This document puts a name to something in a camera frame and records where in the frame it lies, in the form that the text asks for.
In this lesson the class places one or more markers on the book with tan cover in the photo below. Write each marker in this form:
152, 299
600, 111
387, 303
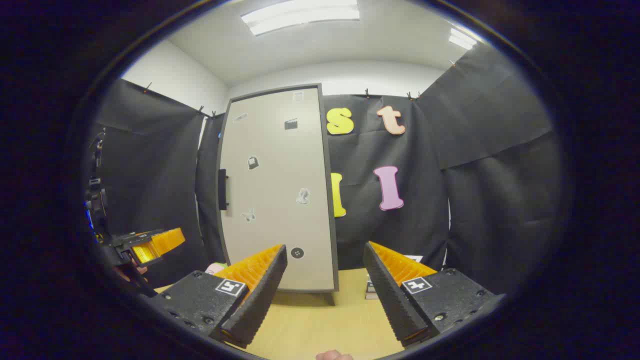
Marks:
371, 295

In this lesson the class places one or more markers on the dark grey cabinet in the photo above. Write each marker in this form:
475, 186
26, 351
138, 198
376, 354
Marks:
330, 299

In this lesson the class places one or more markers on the large ceiling light panel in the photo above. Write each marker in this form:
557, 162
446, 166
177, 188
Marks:
300, 17

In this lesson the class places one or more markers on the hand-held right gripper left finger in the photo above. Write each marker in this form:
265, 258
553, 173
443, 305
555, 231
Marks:
260, 300

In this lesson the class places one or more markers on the light grey cabinet door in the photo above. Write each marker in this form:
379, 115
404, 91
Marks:
280, 175

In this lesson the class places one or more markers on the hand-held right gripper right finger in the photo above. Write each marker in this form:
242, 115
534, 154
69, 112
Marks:
392, 300

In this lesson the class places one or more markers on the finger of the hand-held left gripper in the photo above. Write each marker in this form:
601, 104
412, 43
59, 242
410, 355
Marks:
162, 242

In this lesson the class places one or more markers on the small ceiling light panel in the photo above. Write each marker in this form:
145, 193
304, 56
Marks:
462, 39

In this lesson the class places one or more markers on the pink plush toy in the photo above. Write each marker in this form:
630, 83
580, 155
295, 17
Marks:
215, 268

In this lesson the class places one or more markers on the black backdrop cloth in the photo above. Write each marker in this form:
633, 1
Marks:
150, 175

